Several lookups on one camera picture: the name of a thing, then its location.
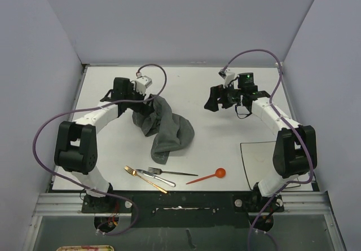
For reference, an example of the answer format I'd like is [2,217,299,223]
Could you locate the dark handled silver fork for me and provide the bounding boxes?
[147,167,198,177]

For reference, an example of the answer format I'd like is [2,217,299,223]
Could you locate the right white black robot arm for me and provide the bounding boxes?
[204,69,317,211]

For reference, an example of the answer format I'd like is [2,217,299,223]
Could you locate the silver table knife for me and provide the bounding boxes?
[135,169,176,187]

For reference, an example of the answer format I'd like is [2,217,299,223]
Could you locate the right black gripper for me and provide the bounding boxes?
[205,81,244,112]

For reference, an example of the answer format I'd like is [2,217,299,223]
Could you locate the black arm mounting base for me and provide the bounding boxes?
[81,191,284,228]

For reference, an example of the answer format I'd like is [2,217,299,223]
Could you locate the white square plate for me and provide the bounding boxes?
[240,142,277,190]

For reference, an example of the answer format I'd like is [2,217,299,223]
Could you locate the purple cable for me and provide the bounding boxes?
[32,63,169,236]
[225,49,315,251]

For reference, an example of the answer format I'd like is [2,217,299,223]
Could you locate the dark grey cloth placemat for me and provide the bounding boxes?
[132,96,195,165]

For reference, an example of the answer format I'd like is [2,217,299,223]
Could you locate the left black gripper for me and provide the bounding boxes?
[124,83,153,116]

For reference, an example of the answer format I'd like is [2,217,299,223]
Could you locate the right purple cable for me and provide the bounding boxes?
[225,49,315,251]

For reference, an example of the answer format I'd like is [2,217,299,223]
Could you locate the gold fork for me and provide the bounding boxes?
[124,166,167,194]

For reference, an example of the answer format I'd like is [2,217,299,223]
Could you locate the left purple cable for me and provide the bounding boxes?
[32,63,169,236]

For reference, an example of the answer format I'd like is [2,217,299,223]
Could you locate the floral tray edge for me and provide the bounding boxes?
[56,245,115,251]

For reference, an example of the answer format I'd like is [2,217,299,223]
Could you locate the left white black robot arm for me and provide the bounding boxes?
[54,76,153,212]

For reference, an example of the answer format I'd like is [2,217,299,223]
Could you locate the orange plastic spoon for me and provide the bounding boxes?
[186,168,226,185]

